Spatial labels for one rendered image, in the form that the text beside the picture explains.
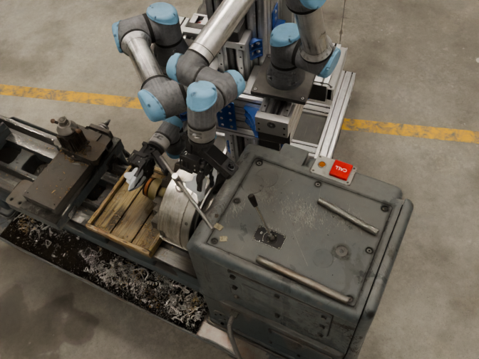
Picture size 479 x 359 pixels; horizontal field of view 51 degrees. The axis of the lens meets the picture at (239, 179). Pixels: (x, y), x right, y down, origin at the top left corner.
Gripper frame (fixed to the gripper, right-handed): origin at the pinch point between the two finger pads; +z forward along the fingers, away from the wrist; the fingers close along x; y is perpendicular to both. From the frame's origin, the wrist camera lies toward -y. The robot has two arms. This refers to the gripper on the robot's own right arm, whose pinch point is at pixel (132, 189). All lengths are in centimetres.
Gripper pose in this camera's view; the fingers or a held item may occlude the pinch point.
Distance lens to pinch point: 189.8
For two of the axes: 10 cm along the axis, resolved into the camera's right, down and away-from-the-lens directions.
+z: -4.5, 7.6, -4.8
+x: -0.7, -5.6, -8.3
